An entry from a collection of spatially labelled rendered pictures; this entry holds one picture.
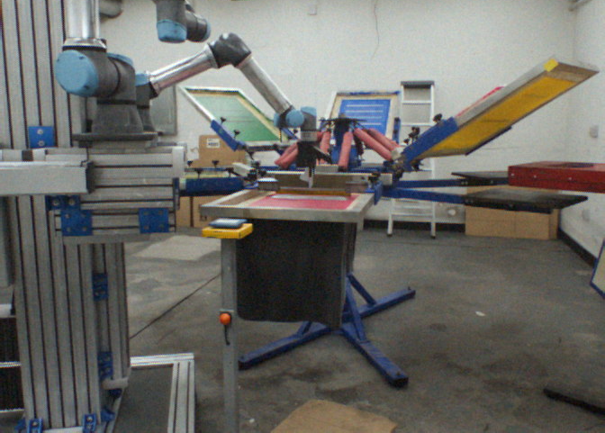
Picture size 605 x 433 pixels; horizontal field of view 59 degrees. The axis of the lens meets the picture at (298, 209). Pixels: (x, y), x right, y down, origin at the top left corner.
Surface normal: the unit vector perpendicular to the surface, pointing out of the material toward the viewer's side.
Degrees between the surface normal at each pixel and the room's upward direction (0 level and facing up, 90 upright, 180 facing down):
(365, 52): 90
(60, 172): 90
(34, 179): 90
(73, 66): 98
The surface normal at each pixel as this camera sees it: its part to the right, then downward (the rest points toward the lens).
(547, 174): -0.69, 0.14
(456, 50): -0.24, 0.15
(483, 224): -0.22, -0.10
